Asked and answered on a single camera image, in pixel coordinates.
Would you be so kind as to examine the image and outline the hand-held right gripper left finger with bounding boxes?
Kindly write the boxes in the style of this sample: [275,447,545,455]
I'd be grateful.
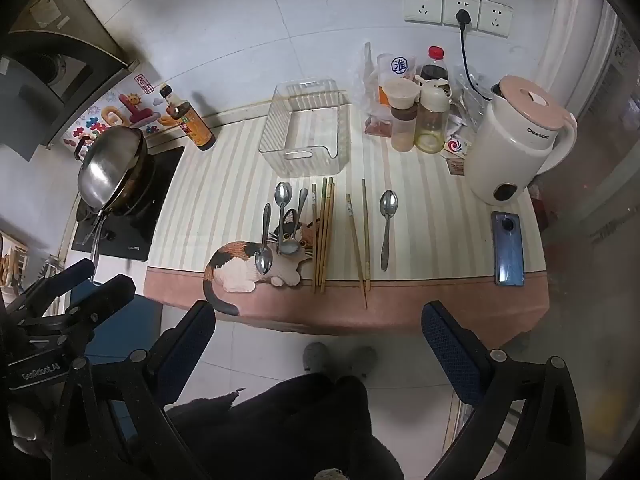
[50,301,217,480]

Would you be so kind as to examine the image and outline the dark fleece clothing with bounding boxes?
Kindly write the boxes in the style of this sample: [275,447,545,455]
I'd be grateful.
[165,372,406,480]

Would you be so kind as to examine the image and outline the steel spoon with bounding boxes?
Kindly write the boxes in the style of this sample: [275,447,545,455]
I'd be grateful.
[254,203,274,276]
[274,181,294,253]
[379,190,399,272]

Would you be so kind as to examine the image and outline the steel wok with lid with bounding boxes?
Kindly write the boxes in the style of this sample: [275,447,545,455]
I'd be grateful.
[75,147,157,273]

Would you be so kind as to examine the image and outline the grey slipper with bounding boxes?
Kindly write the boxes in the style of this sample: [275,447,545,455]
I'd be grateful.
[345,346,378,378]
[302,342,332,373]

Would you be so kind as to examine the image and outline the red seasoning packet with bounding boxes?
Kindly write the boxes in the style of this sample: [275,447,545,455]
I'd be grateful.
[364,117,396,137]

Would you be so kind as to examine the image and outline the crumpled clear wrappers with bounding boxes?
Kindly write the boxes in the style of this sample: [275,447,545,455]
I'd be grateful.
[450,65,493,136]

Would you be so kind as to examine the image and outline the black power cable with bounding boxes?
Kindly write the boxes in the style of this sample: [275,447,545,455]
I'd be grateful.
[459,27,493,102]

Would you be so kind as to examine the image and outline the blue smartphone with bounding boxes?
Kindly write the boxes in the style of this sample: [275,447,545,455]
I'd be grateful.
[490,211,525,287]

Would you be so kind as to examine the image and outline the striped cat print tablecloth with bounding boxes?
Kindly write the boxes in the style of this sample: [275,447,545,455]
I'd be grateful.
[144,102,551,348]

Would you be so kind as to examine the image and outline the black induction cooktop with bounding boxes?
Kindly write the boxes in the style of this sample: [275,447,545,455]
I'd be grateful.
[71,146,186,262]

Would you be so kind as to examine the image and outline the orange labelled can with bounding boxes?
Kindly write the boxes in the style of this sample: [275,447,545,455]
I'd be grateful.
[159,85,217,152]

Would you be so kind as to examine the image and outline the steel range hood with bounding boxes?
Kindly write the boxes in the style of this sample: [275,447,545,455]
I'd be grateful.
[0,0,142,161]

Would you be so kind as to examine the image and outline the blue bin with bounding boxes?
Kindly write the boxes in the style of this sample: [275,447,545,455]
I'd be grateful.
[70,280,163,361]

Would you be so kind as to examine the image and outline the dark bottle red cap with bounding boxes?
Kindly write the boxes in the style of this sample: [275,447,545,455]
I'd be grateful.
[419,46,450,92]

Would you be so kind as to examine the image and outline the seasoning jar cream lid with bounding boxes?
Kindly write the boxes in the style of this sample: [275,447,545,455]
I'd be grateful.
[382,78,421,152]

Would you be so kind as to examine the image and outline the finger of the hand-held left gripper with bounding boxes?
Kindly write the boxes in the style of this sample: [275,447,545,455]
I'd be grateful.
[22,276,137,358]
[19,259,96,312]

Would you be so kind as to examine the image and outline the clear ribbed plastic container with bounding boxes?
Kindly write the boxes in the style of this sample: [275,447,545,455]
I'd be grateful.
[257,77,352,177]

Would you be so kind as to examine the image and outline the white pink electric kettle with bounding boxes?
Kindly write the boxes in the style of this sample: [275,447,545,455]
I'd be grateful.
[465,75,578,206]

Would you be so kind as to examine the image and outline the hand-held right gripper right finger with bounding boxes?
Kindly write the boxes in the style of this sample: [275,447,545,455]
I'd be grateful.
[421,301,588,480]

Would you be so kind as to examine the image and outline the colourful wall stickers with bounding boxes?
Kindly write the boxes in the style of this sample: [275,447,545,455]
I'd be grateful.
[60,72,173,148]

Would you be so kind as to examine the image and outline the glass oil bottle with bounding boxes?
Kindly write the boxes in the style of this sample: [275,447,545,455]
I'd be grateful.
[414,76,451,155]

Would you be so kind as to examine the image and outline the clear plastic bag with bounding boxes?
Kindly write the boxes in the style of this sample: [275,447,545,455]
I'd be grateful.
[352,42,418,126]

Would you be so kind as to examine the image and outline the steel wok lid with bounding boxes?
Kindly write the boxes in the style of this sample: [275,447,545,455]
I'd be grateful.
[76,125,147,208]

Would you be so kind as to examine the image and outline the white salt packet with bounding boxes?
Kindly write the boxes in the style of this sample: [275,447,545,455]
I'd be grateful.
[376,52,417,106]

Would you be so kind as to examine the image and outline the wooden rack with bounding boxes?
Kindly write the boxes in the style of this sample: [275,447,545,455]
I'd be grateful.
[0,230,26,291]

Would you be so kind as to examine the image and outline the white wall socket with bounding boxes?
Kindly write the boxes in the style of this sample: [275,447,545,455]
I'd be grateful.
[442,0,482,28]
[477,0,514,38]
[404,0,445,25]

